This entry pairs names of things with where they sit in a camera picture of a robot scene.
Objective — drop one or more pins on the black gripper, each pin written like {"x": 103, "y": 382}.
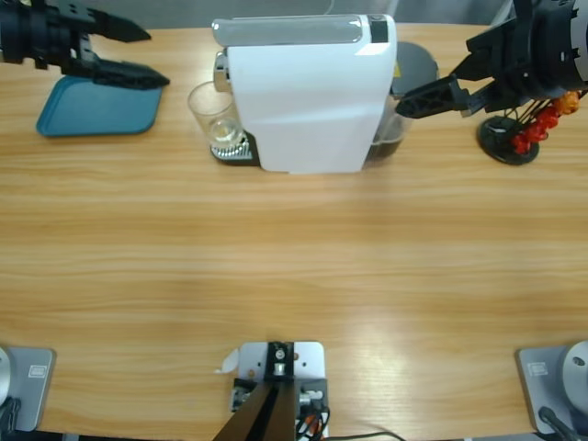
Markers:
{"x": 542, "y": 55}
{"x": 41, "y": 32}

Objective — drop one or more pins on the clear glass cup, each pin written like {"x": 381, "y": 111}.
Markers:
{"x": 211, "y": 108}

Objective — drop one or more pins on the white capsule coffee machine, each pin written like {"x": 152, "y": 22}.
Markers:
{"x": 312, "y": 105}

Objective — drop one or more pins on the red foil coffee capsule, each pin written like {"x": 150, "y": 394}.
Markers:
{"x": 535, "y": 133}
{"x": 547, "y": 118}
{"x": 521, "y": 143}

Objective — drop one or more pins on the orange foil coffee capsule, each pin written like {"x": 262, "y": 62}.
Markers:
{"x": 569, "y": 103}

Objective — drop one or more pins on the teal plastic tray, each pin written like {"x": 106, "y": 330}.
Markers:
{"x": 101, "y": 110}

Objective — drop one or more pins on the black capsule holder stand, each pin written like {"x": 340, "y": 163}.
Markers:
{"x": 494, "y": 138}

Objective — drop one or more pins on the white tape strip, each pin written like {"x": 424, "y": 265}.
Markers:
{"x": 228, "y": 360}

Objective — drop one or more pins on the white metal frame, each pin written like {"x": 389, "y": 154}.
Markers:
{"x": 503, "y": 14}

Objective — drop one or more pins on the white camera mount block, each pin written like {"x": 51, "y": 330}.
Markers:
{"x": 308, "y": 363}

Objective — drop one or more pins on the dark camera post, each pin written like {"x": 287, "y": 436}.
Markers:
{"x": 271, "y": 404}

